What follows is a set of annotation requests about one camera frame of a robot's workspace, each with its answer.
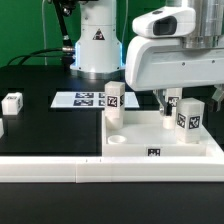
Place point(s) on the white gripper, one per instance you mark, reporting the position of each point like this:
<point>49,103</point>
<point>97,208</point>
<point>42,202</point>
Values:
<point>177,46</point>

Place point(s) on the white L-shaped obstacle fence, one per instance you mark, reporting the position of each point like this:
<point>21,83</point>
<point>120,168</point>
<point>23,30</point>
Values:
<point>113,169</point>

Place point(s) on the white marker plate with tags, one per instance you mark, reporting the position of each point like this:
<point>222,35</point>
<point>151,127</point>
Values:
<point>79,100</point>

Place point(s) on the white square table top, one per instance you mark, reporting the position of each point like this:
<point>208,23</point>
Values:
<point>143,134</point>

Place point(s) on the white block at left edge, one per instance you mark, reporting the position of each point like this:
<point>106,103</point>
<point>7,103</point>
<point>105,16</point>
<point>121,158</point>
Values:
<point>1,128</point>

